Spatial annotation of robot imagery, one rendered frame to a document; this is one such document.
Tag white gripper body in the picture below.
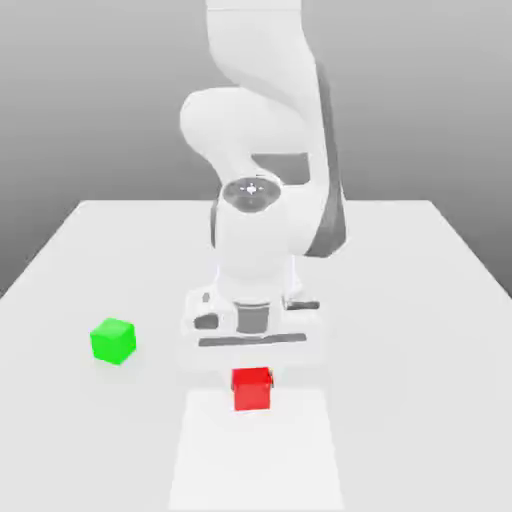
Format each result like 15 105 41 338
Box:
184 319 324 370

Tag small red cube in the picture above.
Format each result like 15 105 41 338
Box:
230 366 275 412

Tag small green cube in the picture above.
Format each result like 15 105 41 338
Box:
89 317 138 367

